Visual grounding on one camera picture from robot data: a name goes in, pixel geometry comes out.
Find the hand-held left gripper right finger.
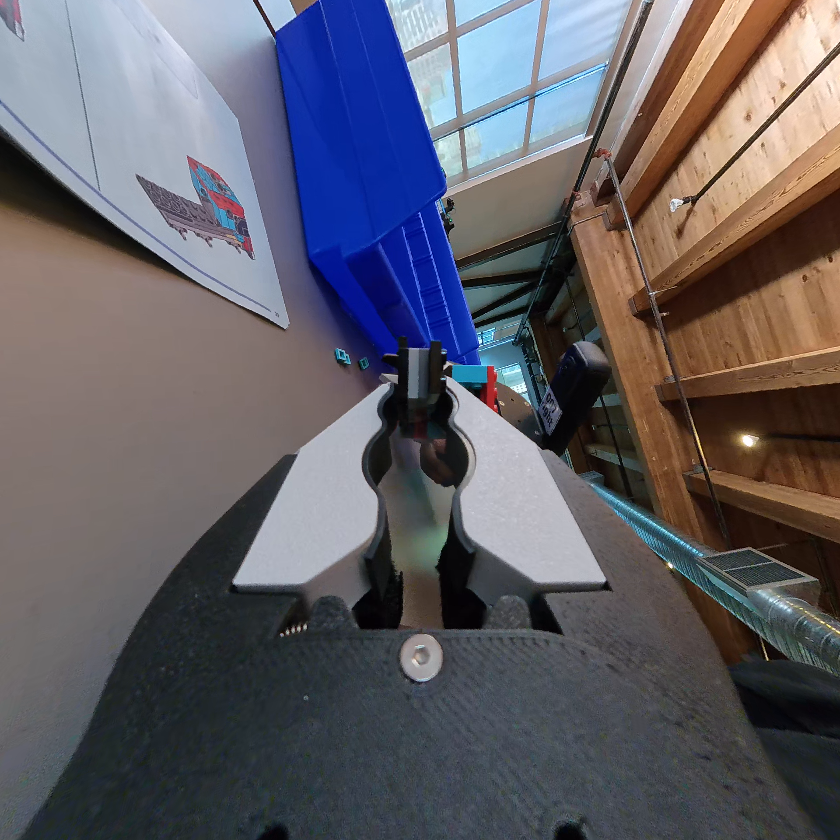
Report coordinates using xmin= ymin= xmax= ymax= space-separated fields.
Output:
xmin=436 ymin=382 xmax=606 ymax=629

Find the blue plastic bin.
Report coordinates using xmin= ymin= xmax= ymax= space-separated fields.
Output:
xmin=274 ymin=0 xmax=484 ymax=367

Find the duct vent grille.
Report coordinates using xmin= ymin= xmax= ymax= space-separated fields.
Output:
xmin=699 ymin=548 xmax=821 ymax=592

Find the red teal grey brick model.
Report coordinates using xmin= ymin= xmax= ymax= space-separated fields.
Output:
xmin=381 ymin=336 xmax=501 ymax=442

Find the silver spiral air duct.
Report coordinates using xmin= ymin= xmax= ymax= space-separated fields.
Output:
xmin=587 ymin=478 xmax=840 ymax=678

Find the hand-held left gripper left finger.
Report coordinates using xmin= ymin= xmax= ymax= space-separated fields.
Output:
xmin=233 ymin=382 xmax=403 ymax=627

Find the black ceiling pipe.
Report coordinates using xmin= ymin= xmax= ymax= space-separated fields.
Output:
xmin=515 ymin=0 xmax=657 ymax=345

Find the large paned window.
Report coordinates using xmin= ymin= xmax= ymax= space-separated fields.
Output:
xmin=387 ymin=0 xmax=634 ymax=179

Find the thin metal sprinkler pipe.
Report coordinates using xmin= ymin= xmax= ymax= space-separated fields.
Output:
xmin=602 ymin=152 xmax=732 ymax=549

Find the black rod with white spotlights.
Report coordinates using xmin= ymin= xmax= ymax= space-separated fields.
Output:
xmin=668 ymin=56 xmax=840 ymax=214

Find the person's dark jacket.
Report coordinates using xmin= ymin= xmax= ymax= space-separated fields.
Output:
xmin=728 ymin=659 xmax=840 ymax=840

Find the white instruction booklet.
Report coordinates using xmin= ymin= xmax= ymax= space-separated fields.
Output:
xmin=0 ymin=0 xmax=290 ymax=330

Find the grey desk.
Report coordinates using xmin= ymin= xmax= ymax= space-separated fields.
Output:
xmin=0 ymin=0 xmax=401 ymax=840

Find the person's right hand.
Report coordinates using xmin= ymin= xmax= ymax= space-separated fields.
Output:
xmin=420 ymin=438 xmax=455 ymax=488

